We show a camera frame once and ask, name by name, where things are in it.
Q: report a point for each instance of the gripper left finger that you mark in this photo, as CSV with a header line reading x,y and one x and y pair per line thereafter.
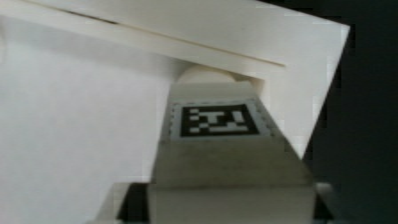
x,y
124,208

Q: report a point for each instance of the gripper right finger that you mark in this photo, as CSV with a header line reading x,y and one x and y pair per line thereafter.
x,y
325,206

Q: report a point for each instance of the white table leg with tag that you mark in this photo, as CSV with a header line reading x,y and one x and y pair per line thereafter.
x,y
229,178

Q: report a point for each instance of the white square tabletop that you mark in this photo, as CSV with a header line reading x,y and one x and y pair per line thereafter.
x,y
92,56

